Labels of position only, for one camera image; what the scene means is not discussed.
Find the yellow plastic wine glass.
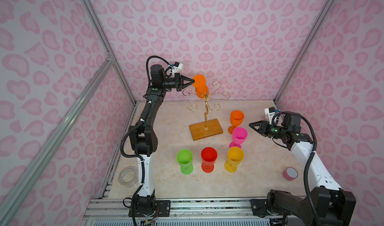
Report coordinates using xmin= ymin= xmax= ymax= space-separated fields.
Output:
xmin=224 ymin=147 xmax=244 ymax=173

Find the gold wire glass rack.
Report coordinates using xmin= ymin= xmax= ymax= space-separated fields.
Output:
xmin=182 ymin=81 xmax=231 ymax=122

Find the aluminium frame corner post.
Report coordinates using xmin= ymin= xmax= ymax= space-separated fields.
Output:
xmin=274 ymin=0 xmax=338 ymax=106
xmin=80 ymin=0 xmax=137 ymax=105

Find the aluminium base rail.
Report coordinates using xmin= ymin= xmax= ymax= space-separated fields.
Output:
xmin=80 ymin=180 xmax=328 ymax=226

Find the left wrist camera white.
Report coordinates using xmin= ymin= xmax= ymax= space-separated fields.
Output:
xmin=170 ymin=62 xmax=184 ymax=76

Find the pink plastic wine glass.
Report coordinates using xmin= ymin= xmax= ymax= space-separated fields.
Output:
xmin=229 ymin=127 xmax=248 ymax=149

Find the orange wine glass front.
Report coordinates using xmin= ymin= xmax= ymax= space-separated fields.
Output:
xmin=228 ymin=110 xmax=245 ymax=134

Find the aluminium frame corner post right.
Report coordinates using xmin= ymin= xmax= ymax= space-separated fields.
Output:
xmin=274 ymin=0 xmax=338 ymax=106

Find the orange wine glass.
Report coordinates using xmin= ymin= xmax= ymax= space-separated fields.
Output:
xmin=193 ymin=74 xmax=209 ymax=98
xmin=228 ymin=110 xmax=245 ymax=134

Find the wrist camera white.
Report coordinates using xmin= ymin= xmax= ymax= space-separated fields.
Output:
xmin=170 ymin=62 xmax=184 ymax=76
xmin=264 ymin=107 xmax=281 ymax=125

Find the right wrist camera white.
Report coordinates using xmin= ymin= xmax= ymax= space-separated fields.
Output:
xmin=264 ymin=107 xmax=281 ymax=125

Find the wooden rack base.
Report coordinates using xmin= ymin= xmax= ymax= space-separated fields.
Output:
xmin=189 ymin=119 xmax=223 ymax=141

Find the clear tape roll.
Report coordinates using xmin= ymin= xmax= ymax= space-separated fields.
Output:
xmin=118 ymin=166 xmax=139 ymax=188

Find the green plastic wine glass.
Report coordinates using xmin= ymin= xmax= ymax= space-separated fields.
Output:
xmin=177 ymin=149 xmax=194 ymax=175

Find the red plastic wine glass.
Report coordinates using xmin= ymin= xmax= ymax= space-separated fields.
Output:
xmin=201 ymin=147 xmax=218 ymax=173

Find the aluminium frame corner post left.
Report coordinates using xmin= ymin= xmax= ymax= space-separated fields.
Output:
xmin=80 ymin=0 xmax=137 ymax=105

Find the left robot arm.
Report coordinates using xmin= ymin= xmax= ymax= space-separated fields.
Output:
xmin=120 ymin=55 xmax=195 ymax=218

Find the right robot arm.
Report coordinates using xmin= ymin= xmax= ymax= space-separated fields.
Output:
xmin=249 ymin=111 xmax=357 ymax=226

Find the pink tape roll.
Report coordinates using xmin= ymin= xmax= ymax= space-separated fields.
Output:
xmin=282 ymin=167 xmax=299 ymax=182

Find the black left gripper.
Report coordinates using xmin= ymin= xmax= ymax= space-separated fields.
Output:
xmin=160 ymin=75 xmax=194 ymax=92

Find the aluminium diagonal frame bar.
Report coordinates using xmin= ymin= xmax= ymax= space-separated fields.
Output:
xmin=1 ymin=58 xmax=115 ymax=226

